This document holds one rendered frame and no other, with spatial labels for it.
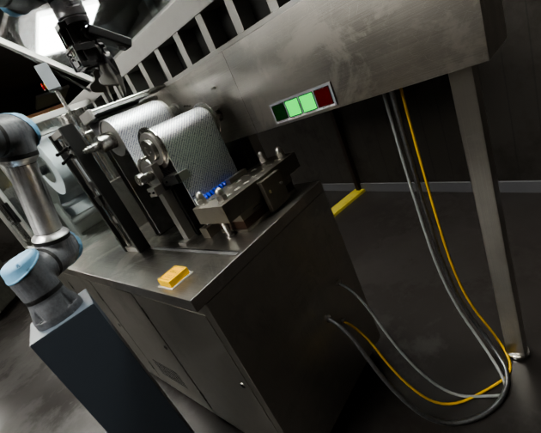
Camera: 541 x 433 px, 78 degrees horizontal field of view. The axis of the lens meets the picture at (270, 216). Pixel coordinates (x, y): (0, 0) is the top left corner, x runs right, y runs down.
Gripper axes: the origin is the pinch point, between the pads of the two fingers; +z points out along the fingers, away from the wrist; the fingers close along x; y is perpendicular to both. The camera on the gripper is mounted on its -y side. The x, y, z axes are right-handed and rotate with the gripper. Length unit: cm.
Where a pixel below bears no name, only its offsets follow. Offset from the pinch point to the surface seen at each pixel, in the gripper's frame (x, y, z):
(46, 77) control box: -63, -3, -19
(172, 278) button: 14, 17, 50
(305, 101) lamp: 30, -41, 21
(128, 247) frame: -43, 9, 54
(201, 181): -2.1, -13.3, 34.2
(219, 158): -3.2, -24.9, 30.3
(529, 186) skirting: 57, -197, 129
